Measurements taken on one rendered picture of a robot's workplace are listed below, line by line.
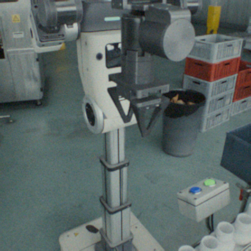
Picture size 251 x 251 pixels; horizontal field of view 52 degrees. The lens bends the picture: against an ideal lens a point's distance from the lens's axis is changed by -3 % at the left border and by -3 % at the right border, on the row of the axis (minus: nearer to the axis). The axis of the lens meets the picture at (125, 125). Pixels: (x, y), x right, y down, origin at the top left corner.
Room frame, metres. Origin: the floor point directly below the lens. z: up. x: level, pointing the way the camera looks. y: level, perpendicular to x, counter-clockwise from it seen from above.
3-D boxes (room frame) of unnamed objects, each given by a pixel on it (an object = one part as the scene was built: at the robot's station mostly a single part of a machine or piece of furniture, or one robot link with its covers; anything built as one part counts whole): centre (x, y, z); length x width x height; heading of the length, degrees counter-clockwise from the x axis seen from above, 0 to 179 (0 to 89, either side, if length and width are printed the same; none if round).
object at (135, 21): (0.44, -0.02, 1.57); 0.07 x 0.06 x 0.07; 32
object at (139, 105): (0.43, -0.03, 1.44); 0.07 x 0.07 x 0.09; 32
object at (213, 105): (3.20, -1.08, 0.33); 0.61 x 0.41 x 0.22; 128
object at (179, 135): (2.50, -0.59, 0.32); 0.45 x 0.45 x 0.64
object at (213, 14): (10.51, -3.34, 0.55); 0.40 x 0.40 x 1.10; 32
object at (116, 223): (0.98, 0.05, 0.49); 0.13 x 0.13 x 0.40; 32
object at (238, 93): (3.65, -1.62, 0.33); 0.61 x 0.41 x 0.22; 124
